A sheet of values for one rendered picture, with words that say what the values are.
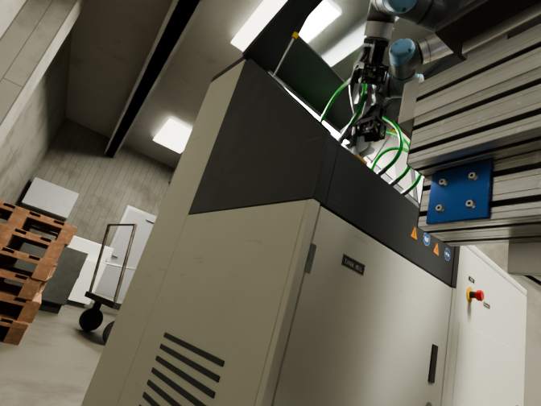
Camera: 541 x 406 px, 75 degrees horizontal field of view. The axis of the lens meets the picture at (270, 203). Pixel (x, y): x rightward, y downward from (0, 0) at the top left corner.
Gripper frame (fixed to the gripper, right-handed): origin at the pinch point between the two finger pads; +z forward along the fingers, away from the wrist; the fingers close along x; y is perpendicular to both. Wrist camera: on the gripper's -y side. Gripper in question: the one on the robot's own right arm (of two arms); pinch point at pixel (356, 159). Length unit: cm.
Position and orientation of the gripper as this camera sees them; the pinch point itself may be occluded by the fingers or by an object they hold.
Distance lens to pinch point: 124.3
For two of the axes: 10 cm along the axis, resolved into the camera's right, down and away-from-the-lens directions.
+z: -2.7, 9.1, -3.2
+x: 7.2, 4.1, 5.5
